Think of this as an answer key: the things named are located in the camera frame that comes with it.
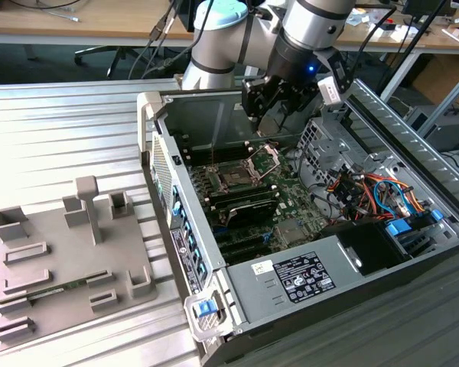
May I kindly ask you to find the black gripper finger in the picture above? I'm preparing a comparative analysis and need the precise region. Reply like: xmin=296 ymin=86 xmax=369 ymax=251
xmin=286 ymin=83 xmax=323 ymax=114
xmin=240 ymin=74 xmax=283 ymax=119

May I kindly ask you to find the black RAM slot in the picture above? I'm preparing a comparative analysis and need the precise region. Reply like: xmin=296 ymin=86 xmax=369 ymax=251
xmin=210 ymin=190 xmax=279 ymax=210
xmin=206 ymin=182 xmax=272 ymax=202

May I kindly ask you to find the brown cardboard box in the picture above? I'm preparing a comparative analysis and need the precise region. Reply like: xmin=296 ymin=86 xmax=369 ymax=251
xmin=411 ymin=53 xmax=459 ymax=106

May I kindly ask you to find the grey power supply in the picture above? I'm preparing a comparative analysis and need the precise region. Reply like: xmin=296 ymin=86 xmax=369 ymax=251
xmin=224 ymin=233 xmax=364 ymax=326

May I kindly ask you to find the grey parts rack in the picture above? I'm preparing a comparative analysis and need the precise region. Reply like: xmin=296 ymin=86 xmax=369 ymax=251
xmin=0 ymin=174 xmax=162 ymax=353

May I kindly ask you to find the blue wire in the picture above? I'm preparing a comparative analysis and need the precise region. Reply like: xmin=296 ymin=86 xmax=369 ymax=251
xmin=373 ymin=177 xmax=416 ymax=217

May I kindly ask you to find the orange and red wire bundle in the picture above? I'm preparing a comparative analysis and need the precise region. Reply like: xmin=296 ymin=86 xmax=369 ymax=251
xmin=327 ymin=170 xmax=433 ymax=222

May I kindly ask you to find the cluttered wooden desk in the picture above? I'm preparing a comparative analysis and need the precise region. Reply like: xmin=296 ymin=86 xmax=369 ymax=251
xmin=334 ymin=0 xmax=459 ymax=57

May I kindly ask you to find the perforated metal drive cage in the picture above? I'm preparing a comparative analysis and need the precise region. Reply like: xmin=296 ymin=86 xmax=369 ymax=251
xmin=296 ymin=116 xmax=372 ymax=188

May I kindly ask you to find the open grey PC case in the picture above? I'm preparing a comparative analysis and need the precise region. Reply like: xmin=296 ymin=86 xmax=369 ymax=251
xmin=136 ymin=74 xmax=459 ymax=367

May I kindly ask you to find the CPU socket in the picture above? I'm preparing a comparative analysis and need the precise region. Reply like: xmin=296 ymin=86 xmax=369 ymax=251
xmin=213 ymin=162 xmax=263 ymax=193

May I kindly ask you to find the blue case latch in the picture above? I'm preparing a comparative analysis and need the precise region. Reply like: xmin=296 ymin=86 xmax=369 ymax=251
xmin=194 ymin=300 xmax=218 ymax=318

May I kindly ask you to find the small white box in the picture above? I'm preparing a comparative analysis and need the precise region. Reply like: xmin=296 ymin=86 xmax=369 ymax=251
xmin=368 ymin=21 xmax=406 ymax=42

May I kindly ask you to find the green RAM stick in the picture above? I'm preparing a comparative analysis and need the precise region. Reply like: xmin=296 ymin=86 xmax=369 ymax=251
xmin=24 ymin=278 xmax=90 ymax=302

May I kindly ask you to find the metal socket cover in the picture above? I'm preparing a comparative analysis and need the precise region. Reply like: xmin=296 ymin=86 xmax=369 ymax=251
xmin=246 ymin=143 xmax=283 ymax=181

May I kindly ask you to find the black office chair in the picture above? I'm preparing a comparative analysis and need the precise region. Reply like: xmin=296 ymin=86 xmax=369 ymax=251
xmin=74 ymin=45 xmax=166 ymax=80

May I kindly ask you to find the large blue drive clip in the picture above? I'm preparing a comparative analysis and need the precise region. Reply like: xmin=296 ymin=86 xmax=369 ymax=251
xmin=385 ymin=218 xmax=413 ymax=239

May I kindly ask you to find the green motherboard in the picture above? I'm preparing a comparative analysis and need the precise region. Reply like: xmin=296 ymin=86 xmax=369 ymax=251
xmin=185 ymin=141 xmax=332 ymax=267

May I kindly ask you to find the grey computer box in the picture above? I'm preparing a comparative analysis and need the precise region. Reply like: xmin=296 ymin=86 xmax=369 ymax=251
xmin=405 ymin=105 xmax=459 ymax=152

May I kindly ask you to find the black tripod pole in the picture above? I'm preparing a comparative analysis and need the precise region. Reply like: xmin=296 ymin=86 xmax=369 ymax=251
xmin=376 ymin=0 xmax=449 ymax=95

